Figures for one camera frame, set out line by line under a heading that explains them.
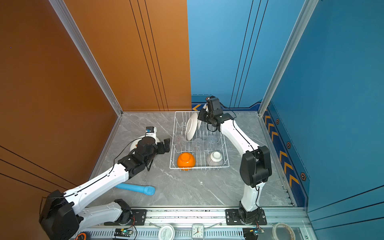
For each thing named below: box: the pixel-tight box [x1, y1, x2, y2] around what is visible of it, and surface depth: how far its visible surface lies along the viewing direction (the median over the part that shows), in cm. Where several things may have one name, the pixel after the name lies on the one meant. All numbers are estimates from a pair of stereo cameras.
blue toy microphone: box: [115, 183, 156, 196], surface depth 81 cm
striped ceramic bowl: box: [206, 151, 224, 167], surface depth 89 cm
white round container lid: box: [158, 224, 175, 240], surface depth 66 cm
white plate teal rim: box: [186, 112, 198, 141], surface depth 96 cm
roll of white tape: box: [272, 222, 296, 240], surface depth 70 cm
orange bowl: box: [177, 152, 196, 171], surface depth 89 cm
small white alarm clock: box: [191, 223, 205, 240], surface depth 70 cm
